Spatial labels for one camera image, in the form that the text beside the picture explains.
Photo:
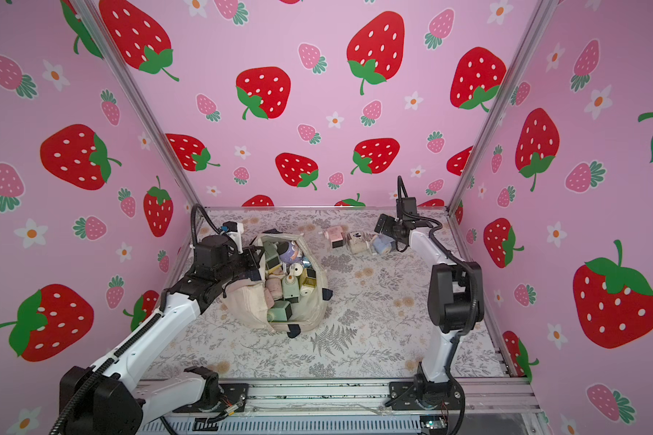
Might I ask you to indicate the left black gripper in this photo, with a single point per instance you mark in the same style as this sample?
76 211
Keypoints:
252 261

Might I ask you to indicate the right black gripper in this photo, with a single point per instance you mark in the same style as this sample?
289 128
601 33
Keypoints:
384 225

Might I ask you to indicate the light blue pencil sharpener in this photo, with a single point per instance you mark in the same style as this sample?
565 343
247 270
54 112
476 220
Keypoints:
382 244

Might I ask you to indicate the cream white pencil sharpener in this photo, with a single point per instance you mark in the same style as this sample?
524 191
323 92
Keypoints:
357 243

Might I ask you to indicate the cream canvas tote bag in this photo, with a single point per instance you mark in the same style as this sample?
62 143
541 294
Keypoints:
250 301

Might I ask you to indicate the pink pencil sharpener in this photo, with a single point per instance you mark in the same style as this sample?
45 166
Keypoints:
335 237

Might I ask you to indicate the grey green pencil sharpener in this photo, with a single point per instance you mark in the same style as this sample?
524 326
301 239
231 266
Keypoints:
290 288

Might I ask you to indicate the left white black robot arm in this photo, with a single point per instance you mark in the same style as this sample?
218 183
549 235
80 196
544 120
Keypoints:
105 398

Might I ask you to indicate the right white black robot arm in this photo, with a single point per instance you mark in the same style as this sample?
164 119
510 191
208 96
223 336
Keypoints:
454 305

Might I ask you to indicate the mint green pencil sharpener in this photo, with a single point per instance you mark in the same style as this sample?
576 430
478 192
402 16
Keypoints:
281 312

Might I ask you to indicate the purple pencil sharpener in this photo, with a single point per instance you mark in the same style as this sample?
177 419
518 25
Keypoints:
289 252

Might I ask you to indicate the yellow pencil sharpener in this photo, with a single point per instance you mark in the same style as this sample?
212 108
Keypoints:
307 285

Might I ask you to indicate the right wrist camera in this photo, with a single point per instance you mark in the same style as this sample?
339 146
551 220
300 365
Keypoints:
406 206

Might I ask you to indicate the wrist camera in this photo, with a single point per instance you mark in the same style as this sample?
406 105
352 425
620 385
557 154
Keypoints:
217 239
406 206

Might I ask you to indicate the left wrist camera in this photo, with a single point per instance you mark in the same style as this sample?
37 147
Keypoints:
217 239

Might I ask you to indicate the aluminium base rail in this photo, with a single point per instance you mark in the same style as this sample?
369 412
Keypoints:
355 406

